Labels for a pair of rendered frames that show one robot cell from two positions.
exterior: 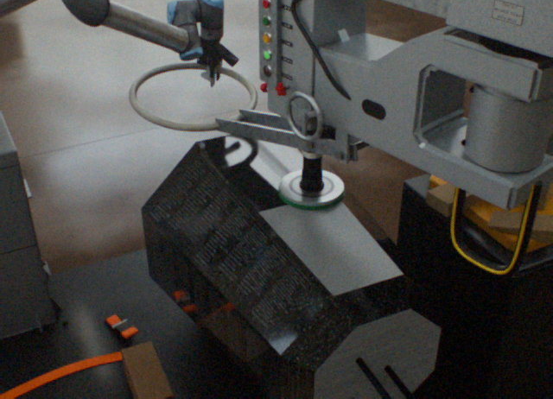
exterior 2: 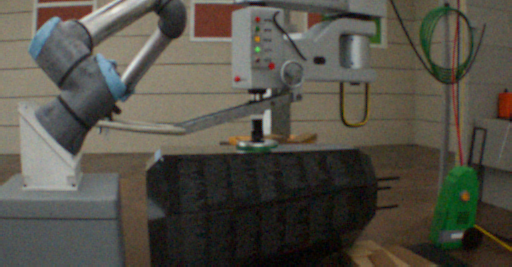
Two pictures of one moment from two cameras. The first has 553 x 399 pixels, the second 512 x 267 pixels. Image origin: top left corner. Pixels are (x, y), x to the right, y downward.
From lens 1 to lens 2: 298 cm
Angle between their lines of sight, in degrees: 77
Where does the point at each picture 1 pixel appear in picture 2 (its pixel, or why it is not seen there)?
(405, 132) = (335, 65)
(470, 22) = (358, 9)
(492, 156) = (367, 62)
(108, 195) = not seen: outside the picture
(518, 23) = (373, 7)
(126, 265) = not seen: outside the picture
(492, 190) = (371, 75)
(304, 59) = (279, 46)
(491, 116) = (365, 45)
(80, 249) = not seen: outside the picture
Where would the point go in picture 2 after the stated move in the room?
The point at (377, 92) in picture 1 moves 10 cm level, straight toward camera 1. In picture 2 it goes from (320, 51) to (338, 51)
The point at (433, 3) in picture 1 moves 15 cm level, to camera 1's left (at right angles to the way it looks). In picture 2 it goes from (342, 5) to (340, 1)
